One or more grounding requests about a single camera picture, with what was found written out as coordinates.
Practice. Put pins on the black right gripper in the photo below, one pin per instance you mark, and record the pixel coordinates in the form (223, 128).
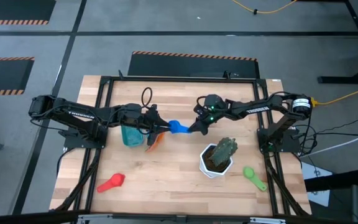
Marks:
(213, 105)

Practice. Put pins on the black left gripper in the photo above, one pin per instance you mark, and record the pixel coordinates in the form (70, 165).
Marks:
(151, 121)

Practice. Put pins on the blue measuring cup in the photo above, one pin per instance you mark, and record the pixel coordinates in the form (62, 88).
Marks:
(177, 127)

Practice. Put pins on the orange measuring cup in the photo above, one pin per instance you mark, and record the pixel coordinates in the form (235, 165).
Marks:
(157, 143)

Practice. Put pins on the red measuring cup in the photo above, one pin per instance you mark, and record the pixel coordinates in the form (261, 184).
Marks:
(117, 180)

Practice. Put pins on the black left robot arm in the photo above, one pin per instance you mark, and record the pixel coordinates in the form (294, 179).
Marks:
(79, 115)

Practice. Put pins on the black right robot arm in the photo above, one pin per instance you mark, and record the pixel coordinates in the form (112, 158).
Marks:
(256, 109)

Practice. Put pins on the teal plastic basket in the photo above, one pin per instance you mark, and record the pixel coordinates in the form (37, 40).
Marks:
(132, 138)

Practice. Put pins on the green measuring cup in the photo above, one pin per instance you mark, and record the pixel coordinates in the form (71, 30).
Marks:
(249, 172)

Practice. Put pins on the green cactus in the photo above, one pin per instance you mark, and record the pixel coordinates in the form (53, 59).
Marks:
(224, 151)

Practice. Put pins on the white plant pot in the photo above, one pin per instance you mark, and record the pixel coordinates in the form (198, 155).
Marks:
(212, 175)

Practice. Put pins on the black hazard-striped floor mat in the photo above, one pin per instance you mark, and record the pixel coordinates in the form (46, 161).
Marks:
(14, 9)
(2, 76)
(191, 67)

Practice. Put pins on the white sheet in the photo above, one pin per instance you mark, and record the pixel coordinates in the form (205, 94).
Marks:
(322, 199)

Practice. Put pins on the black floor beam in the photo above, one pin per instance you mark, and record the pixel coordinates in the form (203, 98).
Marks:
(337, 182)

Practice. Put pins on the black desk leg frame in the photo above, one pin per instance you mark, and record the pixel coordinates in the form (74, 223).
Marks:
(337, 80)

